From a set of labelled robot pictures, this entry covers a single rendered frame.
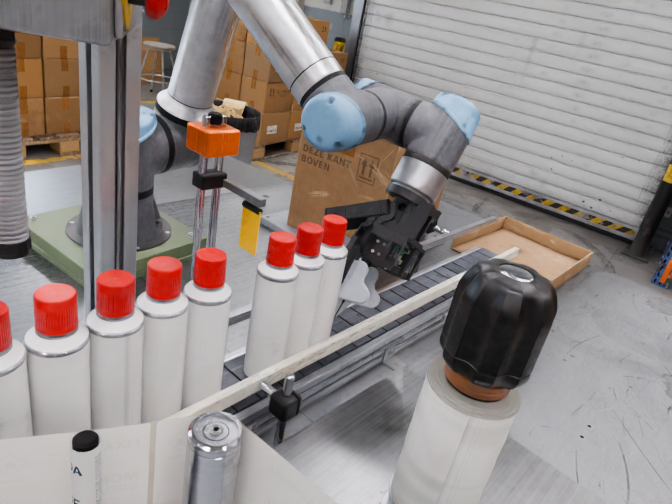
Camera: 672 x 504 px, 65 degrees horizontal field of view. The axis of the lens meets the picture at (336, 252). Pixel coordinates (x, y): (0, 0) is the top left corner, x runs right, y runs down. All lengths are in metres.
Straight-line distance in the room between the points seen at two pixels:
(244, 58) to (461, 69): 1.93
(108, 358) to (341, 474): 0.28
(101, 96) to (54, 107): 3.58
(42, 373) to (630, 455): 0.78
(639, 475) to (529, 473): 0.22
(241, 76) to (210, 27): 3.59
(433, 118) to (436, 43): 4.48
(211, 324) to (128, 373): 0.10
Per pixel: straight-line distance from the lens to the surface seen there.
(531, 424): 0.89
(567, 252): 1.58
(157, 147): 1.03
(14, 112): 0.53
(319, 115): 0.69
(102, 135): 0.61
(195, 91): 1.04
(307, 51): 0.73
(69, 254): 1.03
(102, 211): 0.64
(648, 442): 0.99
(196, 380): 0.63
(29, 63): 4.05
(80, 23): 0.44
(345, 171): 1.12
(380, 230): 0.76
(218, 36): 1.01
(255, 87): 4.48
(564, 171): 4.90
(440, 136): 0.78
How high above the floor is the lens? 1.35
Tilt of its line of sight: 25 degrees down
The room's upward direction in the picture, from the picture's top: 12 degrees clockwise
